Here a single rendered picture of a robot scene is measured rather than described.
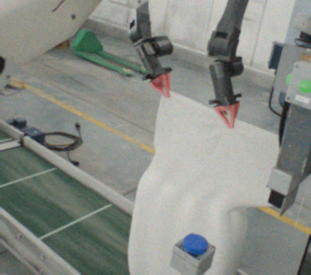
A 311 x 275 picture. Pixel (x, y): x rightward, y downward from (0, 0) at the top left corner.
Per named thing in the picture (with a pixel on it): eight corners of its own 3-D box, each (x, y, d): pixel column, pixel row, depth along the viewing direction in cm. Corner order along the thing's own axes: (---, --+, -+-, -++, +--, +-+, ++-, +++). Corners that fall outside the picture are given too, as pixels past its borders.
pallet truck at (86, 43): (57, 49, 624) (65, -24, 592) (84, 48, 668) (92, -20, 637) (129, 78, 543) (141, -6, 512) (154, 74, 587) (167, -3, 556)
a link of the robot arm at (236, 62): (206, 38, 116) (231, 43, 111) (227, 36, 125) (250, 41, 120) (202, 77, 119) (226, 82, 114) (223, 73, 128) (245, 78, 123)
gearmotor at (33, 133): (-5, 137, 245) (-3, 116, 241) (17, 133, 257) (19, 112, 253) (23, 156, 229) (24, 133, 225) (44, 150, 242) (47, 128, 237)
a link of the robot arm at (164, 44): (127, 32, 138) (138, 24, 131) (153, 27, 145) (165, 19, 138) (138, 64, 138) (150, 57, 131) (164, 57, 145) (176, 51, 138)
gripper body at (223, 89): (243, 98, 120) (238, 74, 120) (227, 103, 111) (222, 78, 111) (224, 101, 123) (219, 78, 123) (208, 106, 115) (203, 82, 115)
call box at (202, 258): (168, 265, 95) (172, 244, 93) (187, 250, 101) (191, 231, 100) (194, 283, 91) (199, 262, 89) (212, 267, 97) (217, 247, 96)
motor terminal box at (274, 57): (265, 76, 133) (272, 43, 130) (265, 70, 143) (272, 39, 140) (289, 81, 132) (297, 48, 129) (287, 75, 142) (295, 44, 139)
